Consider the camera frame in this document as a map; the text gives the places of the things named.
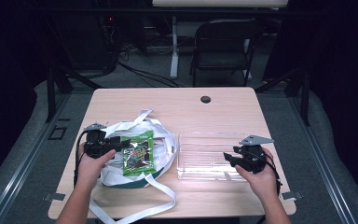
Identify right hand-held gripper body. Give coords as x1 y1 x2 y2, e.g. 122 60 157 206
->
232 133 275 175

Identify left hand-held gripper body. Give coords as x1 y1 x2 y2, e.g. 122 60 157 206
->
83 122 123 160

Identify green snack packet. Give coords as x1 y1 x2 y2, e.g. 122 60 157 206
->
119 130 158 177

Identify clear plastic tray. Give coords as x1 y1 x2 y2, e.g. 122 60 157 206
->
175 130 254 182

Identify white cloth tote bag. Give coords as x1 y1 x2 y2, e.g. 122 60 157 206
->
83 107 178 224

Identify person's left hand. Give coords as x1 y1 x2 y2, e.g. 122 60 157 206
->
77 143 117 189

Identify person's right hand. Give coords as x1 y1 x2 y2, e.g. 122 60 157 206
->
234 147 280 201

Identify black metal stand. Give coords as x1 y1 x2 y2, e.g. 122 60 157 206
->
44 64 104 123
254 65 312 127

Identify black folding chair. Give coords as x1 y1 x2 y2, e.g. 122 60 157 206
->
189 18 259 89

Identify white table leg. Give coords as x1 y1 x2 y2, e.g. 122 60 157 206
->
169 15 181 80

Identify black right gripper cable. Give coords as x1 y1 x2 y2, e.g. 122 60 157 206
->
255 151 283 196

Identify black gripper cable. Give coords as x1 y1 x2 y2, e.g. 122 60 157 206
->
73 130 90 189
255 151 283 196

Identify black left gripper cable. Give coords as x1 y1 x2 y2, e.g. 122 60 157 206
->
73 130 90 189

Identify grey metal table bracket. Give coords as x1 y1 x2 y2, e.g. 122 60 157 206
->
281 190 305 201
42 192 67 203

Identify black floor cables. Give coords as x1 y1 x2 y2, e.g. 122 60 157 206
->
117 46 182 89

